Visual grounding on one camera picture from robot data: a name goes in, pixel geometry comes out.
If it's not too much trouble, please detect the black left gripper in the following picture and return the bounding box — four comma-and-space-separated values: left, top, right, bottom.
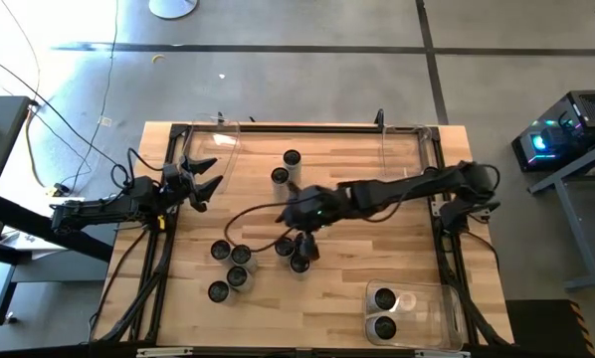
158, 154, 226, 215

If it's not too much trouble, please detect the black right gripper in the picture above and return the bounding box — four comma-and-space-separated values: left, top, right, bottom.
281, 184, 351, 263

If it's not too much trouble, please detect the white can orange print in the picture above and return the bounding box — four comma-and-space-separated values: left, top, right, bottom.
282, 148, 302, 173
271, 166, 293, 200
289, 253, 312, 275

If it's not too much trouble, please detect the clear plastic bin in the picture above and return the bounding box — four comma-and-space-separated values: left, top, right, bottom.
380, 122, 434, 180
180, 114, 243, 186
361, 278, 466, 353

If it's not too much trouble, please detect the white can blue palm print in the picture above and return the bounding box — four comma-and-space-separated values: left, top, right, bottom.
366, 286, 398, 314
230, 244, 259, 274
365, 315, 398, 347
226, 266, 256, 294

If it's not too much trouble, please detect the yellow and black plug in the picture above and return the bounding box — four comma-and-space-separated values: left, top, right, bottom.
46, 182, 73, 198

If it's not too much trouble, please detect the white round stand base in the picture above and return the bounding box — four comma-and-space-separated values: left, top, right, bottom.
147, 0, 199, 20

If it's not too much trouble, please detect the white paper sheet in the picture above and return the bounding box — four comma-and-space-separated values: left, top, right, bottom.
0, 196, 88, 253

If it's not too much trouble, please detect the black box with yellow stripes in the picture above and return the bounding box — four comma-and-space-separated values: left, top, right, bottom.
505, 297, 595, 358

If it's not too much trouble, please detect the black computer with coloured lights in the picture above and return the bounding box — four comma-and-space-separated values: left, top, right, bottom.
510, 89, 595, 173

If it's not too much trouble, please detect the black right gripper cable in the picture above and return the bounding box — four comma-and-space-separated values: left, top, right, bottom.
223, 196, 328, 254

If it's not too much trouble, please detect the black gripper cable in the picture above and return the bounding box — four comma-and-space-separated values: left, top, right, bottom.
223, 196, 328, 254
126, 146, 167, 185

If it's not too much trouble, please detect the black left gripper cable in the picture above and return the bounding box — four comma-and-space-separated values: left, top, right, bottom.
126, 146, 167, 185

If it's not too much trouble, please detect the black aluminium table frame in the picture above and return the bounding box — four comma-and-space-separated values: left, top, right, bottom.
89, 121, 513, 349

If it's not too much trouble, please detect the thin black floor cable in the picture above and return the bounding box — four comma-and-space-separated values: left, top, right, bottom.
71, 0, 120, 193

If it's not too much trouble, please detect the silver metal bracket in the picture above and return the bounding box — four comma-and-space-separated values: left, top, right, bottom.
415, 349, 472, 358
136, 346, 194, 358

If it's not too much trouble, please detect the yellow floor cable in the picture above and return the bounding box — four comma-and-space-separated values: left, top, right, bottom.
24, 106, 48, 189

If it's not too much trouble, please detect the grey metal desk frame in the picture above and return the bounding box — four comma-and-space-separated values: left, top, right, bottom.
528, 136, 595, 292

